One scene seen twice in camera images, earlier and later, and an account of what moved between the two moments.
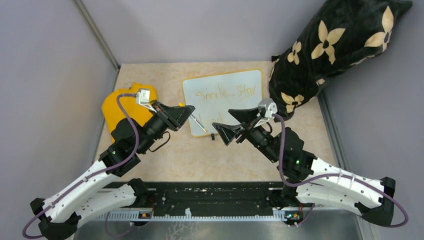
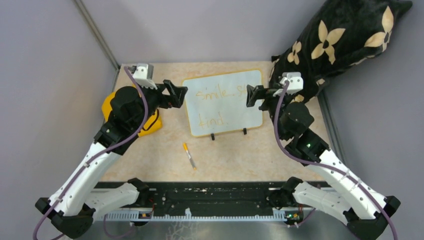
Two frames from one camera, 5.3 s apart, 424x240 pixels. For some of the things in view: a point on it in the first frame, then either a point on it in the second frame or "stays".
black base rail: (198, 200) stays
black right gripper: (228, 132) to (258, 92)
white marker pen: (199, 123) to (185, 148)
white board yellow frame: (213, 97) stays
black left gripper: (173, 116) to (178, 92)
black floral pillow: (342, 33) stays
